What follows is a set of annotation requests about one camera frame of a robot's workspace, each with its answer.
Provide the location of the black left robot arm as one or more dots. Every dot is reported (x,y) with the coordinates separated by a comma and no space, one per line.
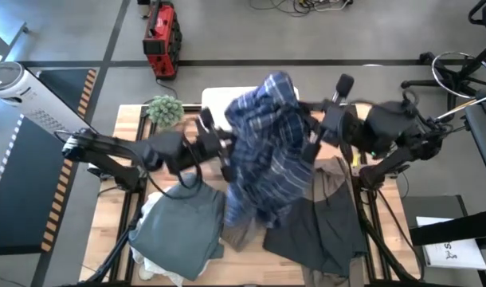
(107,143)

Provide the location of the blue plaid shirt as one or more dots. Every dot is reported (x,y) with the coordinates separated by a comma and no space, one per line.
(267,151)

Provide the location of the black hazard-striped floor mat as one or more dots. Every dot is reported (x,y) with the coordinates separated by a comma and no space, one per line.
(24,179)

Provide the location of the metal rod with yellow end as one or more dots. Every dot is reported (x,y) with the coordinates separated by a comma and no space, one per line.
(466,104)

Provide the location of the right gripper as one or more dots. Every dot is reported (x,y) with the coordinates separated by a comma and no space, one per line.
(335,121)

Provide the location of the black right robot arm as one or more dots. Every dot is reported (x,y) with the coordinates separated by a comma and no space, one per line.
(390,127)

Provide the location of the black flat bar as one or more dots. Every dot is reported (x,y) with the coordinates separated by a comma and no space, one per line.
(454,229)

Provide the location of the dark grey garment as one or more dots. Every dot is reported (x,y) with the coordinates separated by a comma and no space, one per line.
(314,231)

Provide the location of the white garment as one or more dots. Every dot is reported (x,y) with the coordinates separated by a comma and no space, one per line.
(149,207)

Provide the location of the khaki trousers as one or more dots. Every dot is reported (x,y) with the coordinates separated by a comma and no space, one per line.
(326,175)

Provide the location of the teal green sweatshirt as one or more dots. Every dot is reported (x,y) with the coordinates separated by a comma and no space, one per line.
(179,231)

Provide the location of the white tower air purifier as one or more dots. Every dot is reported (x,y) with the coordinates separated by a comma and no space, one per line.
(36,99)

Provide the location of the red and black toolbox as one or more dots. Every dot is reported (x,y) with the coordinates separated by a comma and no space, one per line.
(161,40)

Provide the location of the white paper sheet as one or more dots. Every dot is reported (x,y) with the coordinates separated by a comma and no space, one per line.
(450,247)

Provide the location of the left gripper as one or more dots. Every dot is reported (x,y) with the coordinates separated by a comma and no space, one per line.
(213,145)

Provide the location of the green potted succulent plant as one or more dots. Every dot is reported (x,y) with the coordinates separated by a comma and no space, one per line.
(165,111)

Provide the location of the white perforated plastic basket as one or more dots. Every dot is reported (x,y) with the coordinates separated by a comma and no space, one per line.
(215,99)

